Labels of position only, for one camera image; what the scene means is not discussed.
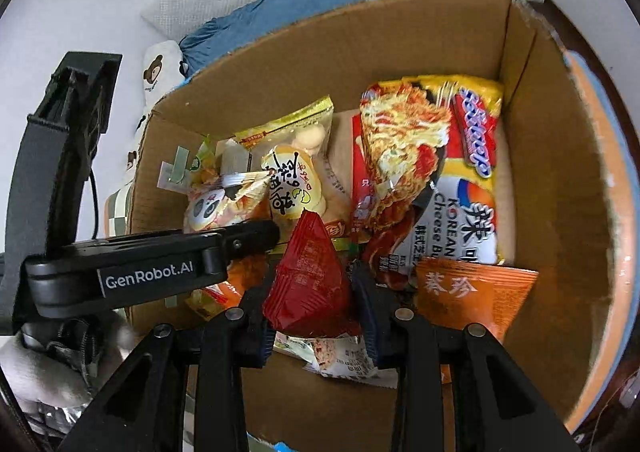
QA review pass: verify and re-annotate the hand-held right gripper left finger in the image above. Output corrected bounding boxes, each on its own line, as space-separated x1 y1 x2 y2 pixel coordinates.
57 276 280 452

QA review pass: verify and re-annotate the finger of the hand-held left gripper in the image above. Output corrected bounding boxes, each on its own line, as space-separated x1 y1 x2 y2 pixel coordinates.
219 221 282 267

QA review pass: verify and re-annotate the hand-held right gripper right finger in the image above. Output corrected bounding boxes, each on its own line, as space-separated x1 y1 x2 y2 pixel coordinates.
349 269 587 452

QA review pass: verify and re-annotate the white and red snack packet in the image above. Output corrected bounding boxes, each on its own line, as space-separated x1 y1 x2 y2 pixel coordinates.
272 331 397 389

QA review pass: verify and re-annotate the panda print snack packet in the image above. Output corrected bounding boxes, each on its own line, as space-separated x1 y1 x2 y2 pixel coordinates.
181 170 274 234

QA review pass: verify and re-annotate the yellow egg print snack packet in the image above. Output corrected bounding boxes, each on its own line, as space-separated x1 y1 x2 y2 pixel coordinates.
234 95 352 239

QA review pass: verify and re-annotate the yellow instant noodle packet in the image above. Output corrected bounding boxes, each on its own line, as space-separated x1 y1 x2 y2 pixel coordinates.
360 75 504 266

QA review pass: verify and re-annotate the cardboard box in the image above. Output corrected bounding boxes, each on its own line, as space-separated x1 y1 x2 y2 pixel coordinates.
125 0 619 452

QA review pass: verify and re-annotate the green white checkered mat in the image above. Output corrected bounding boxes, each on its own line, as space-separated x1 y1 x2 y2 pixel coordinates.
102 182 135 237

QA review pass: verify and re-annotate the flat red snack packet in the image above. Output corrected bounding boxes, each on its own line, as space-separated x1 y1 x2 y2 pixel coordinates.
349 112 382 244

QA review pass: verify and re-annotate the bear print cloth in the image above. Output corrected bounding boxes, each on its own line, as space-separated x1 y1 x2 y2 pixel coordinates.
124 39 190 174

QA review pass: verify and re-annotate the blue cloth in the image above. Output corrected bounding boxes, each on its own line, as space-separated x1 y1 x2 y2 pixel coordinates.
179 0 437 80

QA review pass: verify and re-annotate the black cable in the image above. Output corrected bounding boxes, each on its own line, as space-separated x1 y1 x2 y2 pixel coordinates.
90 171 100 239

